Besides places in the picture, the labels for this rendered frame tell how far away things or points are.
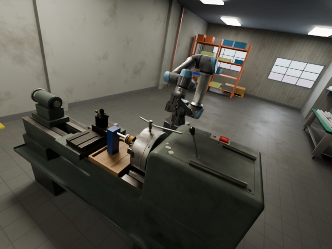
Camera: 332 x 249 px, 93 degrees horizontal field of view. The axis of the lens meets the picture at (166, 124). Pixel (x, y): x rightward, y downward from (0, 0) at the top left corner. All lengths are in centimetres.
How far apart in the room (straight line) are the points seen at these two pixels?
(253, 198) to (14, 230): 207
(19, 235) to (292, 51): 1011
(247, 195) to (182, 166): 31
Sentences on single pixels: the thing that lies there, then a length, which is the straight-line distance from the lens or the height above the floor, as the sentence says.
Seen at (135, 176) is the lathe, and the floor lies 86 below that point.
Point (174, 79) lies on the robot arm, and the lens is 109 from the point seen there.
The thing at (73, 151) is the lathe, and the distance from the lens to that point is 142.
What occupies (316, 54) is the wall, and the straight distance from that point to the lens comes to 987.
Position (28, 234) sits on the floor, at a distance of 219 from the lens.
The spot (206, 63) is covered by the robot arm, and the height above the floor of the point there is 169.
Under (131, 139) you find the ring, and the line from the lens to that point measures 119.
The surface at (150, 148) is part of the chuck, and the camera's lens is 99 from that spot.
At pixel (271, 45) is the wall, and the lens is 976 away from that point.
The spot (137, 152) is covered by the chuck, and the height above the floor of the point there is 114.
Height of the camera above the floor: 178
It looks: 27 degrees down
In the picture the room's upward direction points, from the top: 11 degrees clockwise
